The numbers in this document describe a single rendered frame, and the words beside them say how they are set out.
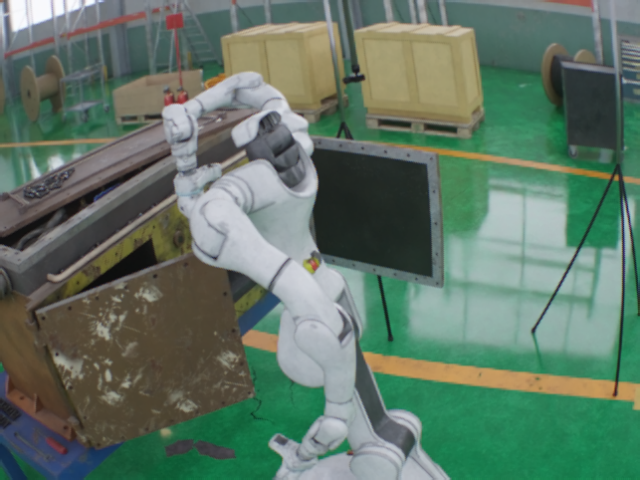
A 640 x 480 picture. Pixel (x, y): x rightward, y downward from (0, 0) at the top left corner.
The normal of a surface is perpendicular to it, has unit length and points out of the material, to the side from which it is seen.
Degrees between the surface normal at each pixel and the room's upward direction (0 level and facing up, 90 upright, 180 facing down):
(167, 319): 90
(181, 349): 90
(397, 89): 90
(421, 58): 90
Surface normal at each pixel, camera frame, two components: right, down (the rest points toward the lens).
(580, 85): -0.34, 0.44
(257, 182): -0.05, 0.29
